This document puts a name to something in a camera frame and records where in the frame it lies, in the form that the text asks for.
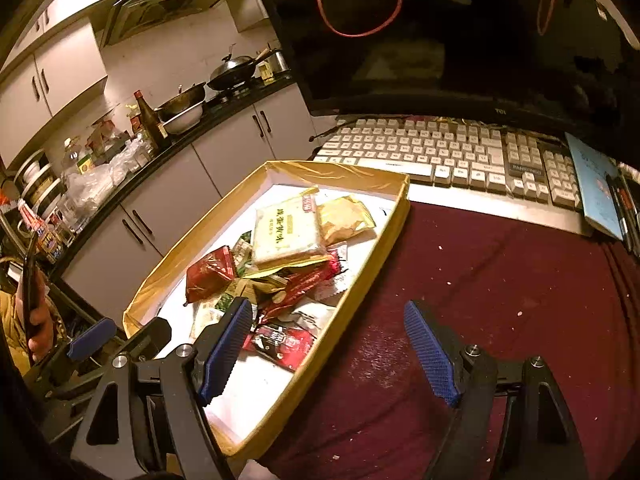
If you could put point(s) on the dark sauce bottle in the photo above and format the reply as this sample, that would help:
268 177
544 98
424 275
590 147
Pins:
152 123

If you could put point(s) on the yellow cracker snack packet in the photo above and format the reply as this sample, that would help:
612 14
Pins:
288 232

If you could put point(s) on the blue notebook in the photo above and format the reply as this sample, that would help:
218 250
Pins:
592 168

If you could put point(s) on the white kitchen cabinets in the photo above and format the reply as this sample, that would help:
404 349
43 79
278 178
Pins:
150 211

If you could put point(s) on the pens beside notebook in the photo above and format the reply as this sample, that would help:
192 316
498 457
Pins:
629 232

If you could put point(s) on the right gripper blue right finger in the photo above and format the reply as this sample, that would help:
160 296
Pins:
439 351

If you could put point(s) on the small red white sachet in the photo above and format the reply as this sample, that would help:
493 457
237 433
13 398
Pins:
330 291

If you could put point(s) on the black wok with lid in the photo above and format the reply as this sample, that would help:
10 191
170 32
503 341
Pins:
235 70

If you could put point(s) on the small gold yellow packet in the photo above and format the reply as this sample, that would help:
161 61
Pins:
343 218

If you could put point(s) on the range hood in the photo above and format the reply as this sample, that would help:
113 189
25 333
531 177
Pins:
130 17

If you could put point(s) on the red black candy wrapper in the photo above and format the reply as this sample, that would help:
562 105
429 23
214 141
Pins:
285 346

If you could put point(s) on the white mechanical keyboard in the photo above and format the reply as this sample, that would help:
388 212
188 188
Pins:
459 153

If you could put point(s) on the black computer monitor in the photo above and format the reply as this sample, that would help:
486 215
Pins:
566 64

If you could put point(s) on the white torn wrapper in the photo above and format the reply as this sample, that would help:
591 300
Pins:
308 315

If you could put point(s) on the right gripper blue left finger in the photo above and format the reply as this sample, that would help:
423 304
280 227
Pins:
217 349

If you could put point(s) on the person's left hand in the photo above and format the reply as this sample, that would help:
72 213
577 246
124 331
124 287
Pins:
40 317

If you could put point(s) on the green white snack packet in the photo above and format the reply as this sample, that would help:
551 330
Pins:
242 253

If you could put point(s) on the metal mixing bowl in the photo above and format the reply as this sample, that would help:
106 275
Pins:
184 100

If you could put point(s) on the long red wafer packet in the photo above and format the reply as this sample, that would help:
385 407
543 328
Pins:
297 287

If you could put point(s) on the gold-rimmed white tray box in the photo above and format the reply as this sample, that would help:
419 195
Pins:
260 396

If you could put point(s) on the dark red chip bag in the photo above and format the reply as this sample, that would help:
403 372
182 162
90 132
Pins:
211 274

